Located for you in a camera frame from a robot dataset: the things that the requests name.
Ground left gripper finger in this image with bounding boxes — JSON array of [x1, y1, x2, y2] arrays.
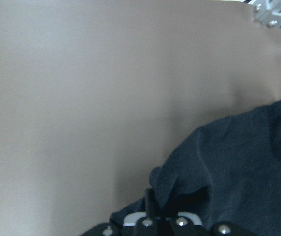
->
[[144, 188, 161, 219]]

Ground black graphic t-shirt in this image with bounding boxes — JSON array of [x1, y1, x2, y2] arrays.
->
[[81, 94, 281, 236]]

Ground aluminium frame post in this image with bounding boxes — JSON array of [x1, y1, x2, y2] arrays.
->
[[253, 0, 281, 28]]

